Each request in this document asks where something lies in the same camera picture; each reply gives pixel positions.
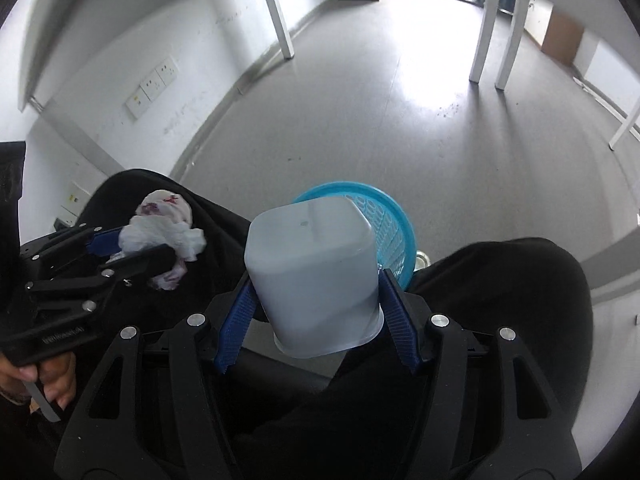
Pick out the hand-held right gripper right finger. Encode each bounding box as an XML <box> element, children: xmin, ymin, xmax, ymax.
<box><xmin>377</xmin><ymin>269</ymin><xmax>583</xmax><ymax>480</ymax></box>

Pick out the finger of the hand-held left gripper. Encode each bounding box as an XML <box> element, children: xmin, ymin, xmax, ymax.
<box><xmin>25</xmin><ymin>242</ymin><xmax>177</xmax><ymax>312</ymax></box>
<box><xmin>20</xmin><ymin>225</ymin><xmax>124</xmax><ymax>274</ymax></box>

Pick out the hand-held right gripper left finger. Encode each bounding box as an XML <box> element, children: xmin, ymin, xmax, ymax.
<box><xmin>52</xmin><ymin>272</ymin><xmax>257</xmax><ymax>480</ymax></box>

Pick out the white wrapper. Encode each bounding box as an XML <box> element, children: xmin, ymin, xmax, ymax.
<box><xmin>119</xmin><ymin>189</ymin><xmax>207</xmax><ymax>292</ymax></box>

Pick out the blue plastic mesh basket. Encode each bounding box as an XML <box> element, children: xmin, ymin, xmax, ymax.
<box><xmin>291</xmin><ymin>180</ymin><xmax>418</xmax><ymax>293</ymax></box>

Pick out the translucent plastic container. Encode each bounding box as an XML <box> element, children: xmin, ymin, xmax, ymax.
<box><xmin>243</xmin><ymin>197</ymin><xmax>386</xmax><ymax>359</ymax></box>

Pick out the person's left hand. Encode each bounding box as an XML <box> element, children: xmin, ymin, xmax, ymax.
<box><xmin>0</xmin><ymin>352</ymin><xmax>78</xmax><ymax>411</ymax></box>

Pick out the person's right leg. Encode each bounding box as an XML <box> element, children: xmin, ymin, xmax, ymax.
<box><xmin>240</xmin><ymin>237</ymin><xmax>593</xmax><ymax>480</ymax></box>

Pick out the white table leg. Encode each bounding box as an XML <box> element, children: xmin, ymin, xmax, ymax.
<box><xmin>469</xmin><ymin>0</ymin><xmax>502</xmax><ymax>83</ymax></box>
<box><xmin>256</xmin><ymin>0</ymin><xmax>296</xmax><ymax>60</ymax></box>
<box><xmin>607</xmin><ymin>105</ymin><xmax>640</xmax><ymax>151</ymax></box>
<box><xmin>495</xmin><ymin>0</ymin><xmax>532</xmax><ymax>91</ymax></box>

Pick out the brown cabinet with glass door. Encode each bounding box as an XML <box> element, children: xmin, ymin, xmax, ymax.
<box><xmin>542</xmin><ymin>10</ymin><xmax>586</xmax><ymax>67</ymax></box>

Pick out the white wall socket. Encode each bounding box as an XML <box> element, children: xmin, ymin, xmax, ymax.
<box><xmin>125</xmin><ymin>91</ymin><xmax>148</xmax><ymax>121</ymax></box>
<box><xmin>139</xmin><ymin>74</ymin><xmax>165</xmax><ymax>102</ymax></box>
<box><xmin>156</xmin><ymin>57</ymin><xmax>180</xmax><ymax>86</ymax></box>
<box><xmin>62</xmin><ymin>182</ymin><xmax>91</xmax><ymax>218</ymax></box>

